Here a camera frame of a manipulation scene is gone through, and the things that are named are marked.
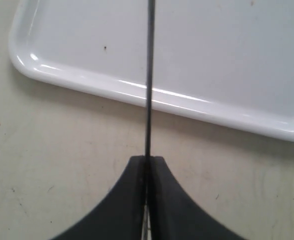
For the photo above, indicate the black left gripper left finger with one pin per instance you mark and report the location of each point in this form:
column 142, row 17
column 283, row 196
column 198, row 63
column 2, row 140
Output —
column 119, row 216

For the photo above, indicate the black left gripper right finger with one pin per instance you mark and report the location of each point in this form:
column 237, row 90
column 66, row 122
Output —
column 173, row 213

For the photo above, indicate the thin metal skewer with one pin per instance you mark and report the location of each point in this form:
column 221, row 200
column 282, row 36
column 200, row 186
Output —
column 149, row 92

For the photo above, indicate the white plastic tray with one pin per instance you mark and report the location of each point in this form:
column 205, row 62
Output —
column 226, row 62

